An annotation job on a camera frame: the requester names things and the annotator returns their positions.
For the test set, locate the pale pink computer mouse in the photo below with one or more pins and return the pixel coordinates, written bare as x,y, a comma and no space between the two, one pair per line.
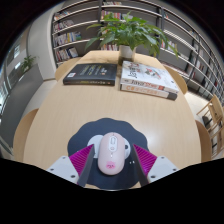
111,153

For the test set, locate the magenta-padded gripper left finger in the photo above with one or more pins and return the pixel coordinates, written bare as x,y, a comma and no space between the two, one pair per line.
63,168

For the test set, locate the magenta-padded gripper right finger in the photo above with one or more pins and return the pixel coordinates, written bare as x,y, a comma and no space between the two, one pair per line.
161,168

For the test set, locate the green plant in white pot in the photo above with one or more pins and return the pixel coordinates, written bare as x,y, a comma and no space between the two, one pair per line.
130,31

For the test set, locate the grey counter partition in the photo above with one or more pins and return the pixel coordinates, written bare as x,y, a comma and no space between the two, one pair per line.
20,100

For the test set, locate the dark cloud-shaped mouse pad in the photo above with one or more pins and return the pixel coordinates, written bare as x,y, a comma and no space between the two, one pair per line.
110,125

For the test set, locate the white book with orange spine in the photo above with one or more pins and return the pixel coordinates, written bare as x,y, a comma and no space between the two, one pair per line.
146,92

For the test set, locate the black book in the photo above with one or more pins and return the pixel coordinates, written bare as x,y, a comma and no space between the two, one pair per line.
90,73

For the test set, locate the green plant on counter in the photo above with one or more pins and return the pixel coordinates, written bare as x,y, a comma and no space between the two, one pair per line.
28,63

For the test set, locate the grey bookshelf unit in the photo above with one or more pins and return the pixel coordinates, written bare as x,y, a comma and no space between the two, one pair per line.
66,36

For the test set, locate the white illustrated book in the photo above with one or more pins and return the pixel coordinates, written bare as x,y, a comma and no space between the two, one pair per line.
146,75

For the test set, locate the wooden frame chair group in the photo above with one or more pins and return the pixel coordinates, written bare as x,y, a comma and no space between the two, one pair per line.
213,116

